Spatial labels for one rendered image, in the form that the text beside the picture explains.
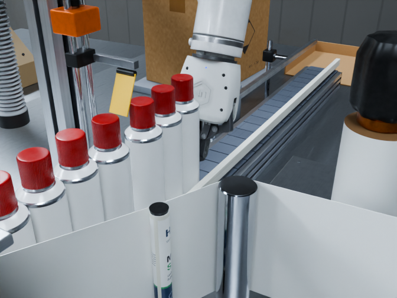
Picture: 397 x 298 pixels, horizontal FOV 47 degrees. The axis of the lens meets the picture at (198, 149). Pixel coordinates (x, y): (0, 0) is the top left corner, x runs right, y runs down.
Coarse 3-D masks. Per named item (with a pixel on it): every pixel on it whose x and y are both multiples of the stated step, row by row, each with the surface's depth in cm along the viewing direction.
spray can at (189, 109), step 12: (180, 84) 65; (192, 84) 66; (180, 96) 66; (192, 96) 67; (180, 108) 66; (192, 108) 67; (192, 120) 68; (192, 132) 68; (192, 144) 69; (192, 156) 70; (192, 168) 71; (192, 180) 72
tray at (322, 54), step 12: (312, 48) 162; (324, 48) 164; (336, 48) 162; (348, 48) 160; (300, 60) 154; (312, 60) 156; (324, 60) 156; (348, 60) 156; (288, 72) 145; (348, 72) 145; (348, 84) 135
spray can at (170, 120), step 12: (156, 96) 62; (168, 96) 62; (156, 108) 62; (168, 108) 62; (156, 120) 63; (168, 120) 63; (180, 120) 64; (168, 132) 63; (180, 132) 65; (168, 144) 64; (180, 144) 65; (168, 156) 65; (180, 156) 66; (168, 168) 66; (180, 168) 67; (168, 180) 67; (180, 180) 68; (168, 192) 68; (180, 192) 69
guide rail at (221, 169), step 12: (336, 60) 129; (324, 72) 120; (312, 84) 112; (300, 96) 106; (288, 108) 100; (276, 120) 95; (264, 132) 90; (240, 144) 84; (252, 144) 86; (228, 156) 80; (240, 156) 83; (216, 168) 77; (228, 168) 79; (204, 180) 73; (216, 180) 76
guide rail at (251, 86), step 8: (312, 40) 130; (304, 48) 124; (288, 56) 117; (296, 56) 119; (280, 64) 111; (272, 72) 107; (256, 80) 101; (264, 80) 104; (248, 88) 97; (240, 96) 94
